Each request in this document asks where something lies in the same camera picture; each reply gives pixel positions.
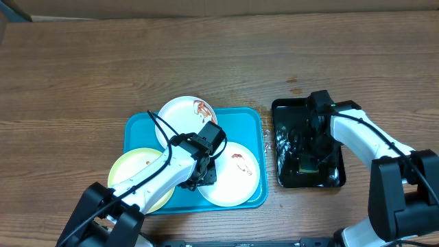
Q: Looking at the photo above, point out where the white plate with sauce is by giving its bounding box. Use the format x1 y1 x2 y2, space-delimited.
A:
198 142 261 207

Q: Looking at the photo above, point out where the green yellow sponge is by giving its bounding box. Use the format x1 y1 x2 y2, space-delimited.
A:
298 159 319 173

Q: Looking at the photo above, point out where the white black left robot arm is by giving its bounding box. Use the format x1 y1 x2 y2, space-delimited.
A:
56 133 225 246

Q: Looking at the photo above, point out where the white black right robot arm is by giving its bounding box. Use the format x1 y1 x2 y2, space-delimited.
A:
276 98 438 246

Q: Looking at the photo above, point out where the black water tray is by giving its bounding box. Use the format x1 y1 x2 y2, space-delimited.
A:
272 98 346 188

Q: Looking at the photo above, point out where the teal plastic tray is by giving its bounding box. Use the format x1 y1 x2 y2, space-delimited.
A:
123 107 269 215

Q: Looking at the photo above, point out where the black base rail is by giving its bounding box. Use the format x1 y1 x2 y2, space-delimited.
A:
152 237 341 247

